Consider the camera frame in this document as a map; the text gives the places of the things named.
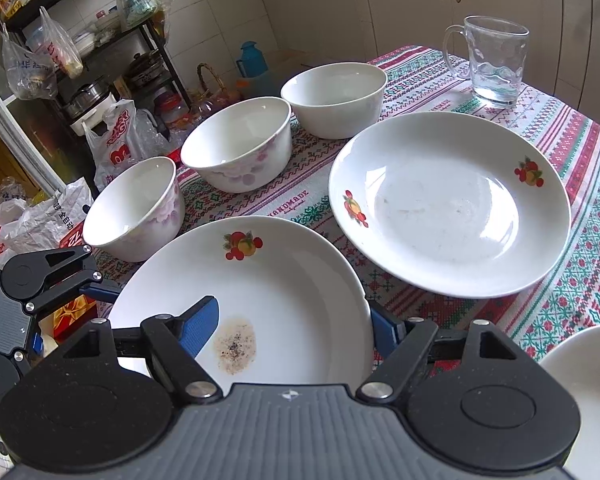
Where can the red print hanging plastic bag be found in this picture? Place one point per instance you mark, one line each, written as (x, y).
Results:
(60, 50)

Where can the clear hanging plastic bag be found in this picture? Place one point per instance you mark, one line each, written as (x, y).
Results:
(27, 72)

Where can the clear glass mug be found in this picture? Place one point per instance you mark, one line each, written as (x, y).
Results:
(495, 60)

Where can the cooking oil bottle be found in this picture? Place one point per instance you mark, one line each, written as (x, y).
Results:
(200, 107)

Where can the small floral white bowl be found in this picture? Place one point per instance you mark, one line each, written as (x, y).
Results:
(130, 230)

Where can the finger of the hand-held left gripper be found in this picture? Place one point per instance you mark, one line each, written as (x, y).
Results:
(97, 291)

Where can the red lid plastic jar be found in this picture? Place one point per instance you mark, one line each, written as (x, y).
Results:
(170, 110)

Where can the crumpled printed plastic bag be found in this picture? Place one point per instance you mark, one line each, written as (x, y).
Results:
(35, 215)

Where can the wicker basket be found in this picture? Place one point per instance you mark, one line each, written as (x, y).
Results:
(220, 95)

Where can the plain white bowl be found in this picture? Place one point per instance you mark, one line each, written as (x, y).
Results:
(330, 110)

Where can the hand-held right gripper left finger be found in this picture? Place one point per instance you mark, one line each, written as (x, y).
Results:
(200, 330)

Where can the metal door frame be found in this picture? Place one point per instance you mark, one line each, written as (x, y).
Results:
(25, 145)

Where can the silver rice cooker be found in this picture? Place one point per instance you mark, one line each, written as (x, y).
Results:
(87, 97)

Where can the black pot with lid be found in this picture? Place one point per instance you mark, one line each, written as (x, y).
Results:
(145, 72)

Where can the patterned red green tablecloth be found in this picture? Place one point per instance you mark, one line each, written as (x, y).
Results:
(580, 210)

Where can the stained fruit print plate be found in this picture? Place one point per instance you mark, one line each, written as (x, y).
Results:
(280, 290)

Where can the red cardboard box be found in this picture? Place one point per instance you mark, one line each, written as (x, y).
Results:
(72, 236)

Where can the black shelf rack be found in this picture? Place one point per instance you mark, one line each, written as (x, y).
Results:
(65, 2)

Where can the white red shopping bag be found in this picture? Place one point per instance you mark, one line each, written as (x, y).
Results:
(115, 155)

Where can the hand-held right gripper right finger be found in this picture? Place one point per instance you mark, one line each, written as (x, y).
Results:
(386, 327)

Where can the red gold gift bag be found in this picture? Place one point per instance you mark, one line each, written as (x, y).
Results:
(72, 312)

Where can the blue thermos jug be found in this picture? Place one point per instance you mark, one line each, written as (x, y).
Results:
(254, 60)

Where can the large fruit print plate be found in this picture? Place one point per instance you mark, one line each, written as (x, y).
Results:
(445, 220)

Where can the large floral white bowl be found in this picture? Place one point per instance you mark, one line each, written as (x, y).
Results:
(230, 160)

